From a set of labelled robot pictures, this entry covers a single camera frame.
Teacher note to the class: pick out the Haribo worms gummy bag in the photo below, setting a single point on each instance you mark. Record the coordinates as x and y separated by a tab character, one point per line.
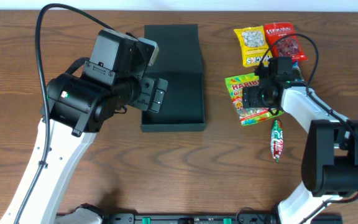
238	87

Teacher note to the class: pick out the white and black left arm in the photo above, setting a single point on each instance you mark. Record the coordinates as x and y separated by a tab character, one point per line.
92	90

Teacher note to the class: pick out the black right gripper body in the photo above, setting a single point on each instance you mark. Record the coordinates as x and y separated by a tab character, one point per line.
251	97

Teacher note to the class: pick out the black open gift box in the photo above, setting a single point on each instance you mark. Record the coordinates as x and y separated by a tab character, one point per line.
180	63

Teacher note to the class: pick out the green KitKat Chunky bar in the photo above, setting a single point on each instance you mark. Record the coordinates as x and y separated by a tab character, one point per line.
276	142

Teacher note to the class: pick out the blue Oreo cookie pack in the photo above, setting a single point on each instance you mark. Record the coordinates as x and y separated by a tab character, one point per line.
297	72

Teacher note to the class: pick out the yellow Hacks candy bag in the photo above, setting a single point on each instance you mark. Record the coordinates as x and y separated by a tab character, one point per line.
253	46

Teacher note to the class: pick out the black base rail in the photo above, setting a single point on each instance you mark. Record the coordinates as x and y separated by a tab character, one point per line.
91	214

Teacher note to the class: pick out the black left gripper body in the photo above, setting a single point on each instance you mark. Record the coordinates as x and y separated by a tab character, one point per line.
150	93

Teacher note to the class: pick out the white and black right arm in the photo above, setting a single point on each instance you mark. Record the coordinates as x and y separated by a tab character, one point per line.
329	169

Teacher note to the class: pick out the red candy bag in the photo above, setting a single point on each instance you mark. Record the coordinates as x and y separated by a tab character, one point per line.
284	44

